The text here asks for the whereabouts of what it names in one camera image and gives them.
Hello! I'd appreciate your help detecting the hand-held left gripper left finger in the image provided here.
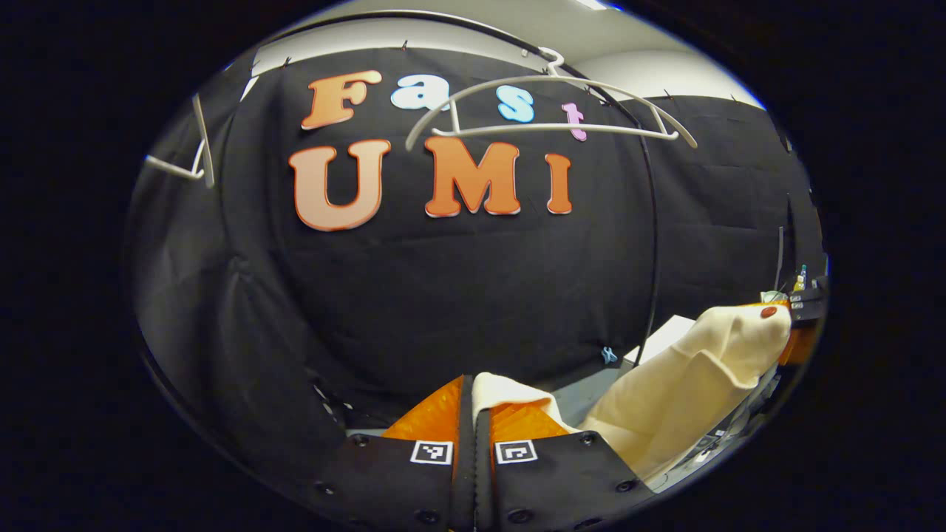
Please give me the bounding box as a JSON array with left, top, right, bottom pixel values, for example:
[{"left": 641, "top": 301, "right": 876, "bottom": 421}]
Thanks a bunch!
[{"left": 310, "top": 373, "right": 474, "bottom": 532}]

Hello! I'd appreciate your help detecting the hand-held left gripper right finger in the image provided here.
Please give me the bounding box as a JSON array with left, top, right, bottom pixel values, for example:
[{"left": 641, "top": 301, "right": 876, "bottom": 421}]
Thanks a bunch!
[{"left": 473, "top": 403, "right": 655, "bottom": 532}]

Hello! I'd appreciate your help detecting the cream collared shirt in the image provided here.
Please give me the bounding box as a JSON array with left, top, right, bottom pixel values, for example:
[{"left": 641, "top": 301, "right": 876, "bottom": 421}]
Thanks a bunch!
[{"left": 472, "top": 301, "right": 793, "bottom": 485}]

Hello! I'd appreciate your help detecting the thin white clothes hanger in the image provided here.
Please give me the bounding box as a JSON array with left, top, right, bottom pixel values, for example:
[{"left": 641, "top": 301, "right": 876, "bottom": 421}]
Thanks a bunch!
[{"left": 405, "top": 46, "right": 699, "bottom": 152}]

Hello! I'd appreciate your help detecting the wide white clothes hanger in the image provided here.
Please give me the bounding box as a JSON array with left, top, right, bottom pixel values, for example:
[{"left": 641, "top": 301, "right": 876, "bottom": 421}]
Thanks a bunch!
[{"left": 144, "top": 92, "right": 217, "bottom": 189}]

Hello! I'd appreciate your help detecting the white table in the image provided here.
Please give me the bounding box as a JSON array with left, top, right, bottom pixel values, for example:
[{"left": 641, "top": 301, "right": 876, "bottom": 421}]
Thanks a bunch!
[{"left": 625, "top": 316, "right": 695, "bottom": 366}]

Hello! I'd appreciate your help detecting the black backdrop cloth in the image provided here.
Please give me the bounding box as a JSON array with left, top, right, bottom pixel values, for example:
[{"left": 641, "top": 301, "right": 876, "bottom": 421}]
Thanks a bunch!
[{"left": 129, "top": 44, "right": 827, "bottom": 503}]

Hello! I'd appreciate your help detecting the black clothes rail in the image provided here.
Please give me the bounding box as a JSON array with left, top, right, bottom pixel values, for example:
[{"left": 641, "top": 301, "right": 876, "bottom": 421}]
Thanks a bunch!
[{"left": 296, "top": 9, "right": 660, "bottom": 366}]

